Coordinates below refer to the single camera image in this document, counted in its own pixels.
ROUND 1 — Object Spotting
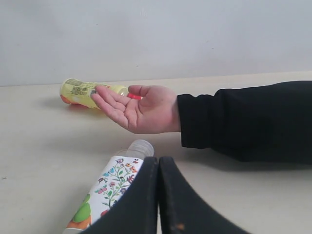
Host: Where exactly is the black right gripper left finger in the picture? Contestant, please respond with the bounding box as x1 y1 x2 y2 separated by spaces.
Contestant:
82 157 158 234

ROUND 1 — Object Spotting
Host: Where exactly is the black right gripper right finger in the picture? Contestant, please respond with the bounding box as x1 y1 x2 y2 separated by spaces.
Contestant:
158 156 247 234

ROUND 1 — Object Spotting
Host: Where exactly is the floral label clear bottle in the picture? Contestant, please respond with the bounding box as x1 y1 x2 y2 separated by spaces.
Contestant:
63 139 155 234

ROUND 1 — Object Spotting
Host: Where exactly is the yellow label bottle red cap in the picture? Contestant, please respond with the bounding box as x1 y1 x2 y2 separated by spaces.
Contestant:
59 78 142 109

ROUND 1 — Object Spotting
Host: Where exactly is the black sleeved forearm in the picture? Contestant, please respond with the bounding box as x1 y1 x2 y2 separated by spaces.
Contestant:
177 81 312 164

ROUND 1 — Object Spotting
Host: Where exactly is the open human hand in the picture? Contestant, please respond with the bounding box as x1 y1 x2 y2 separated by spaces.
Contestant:
91 85 181 134

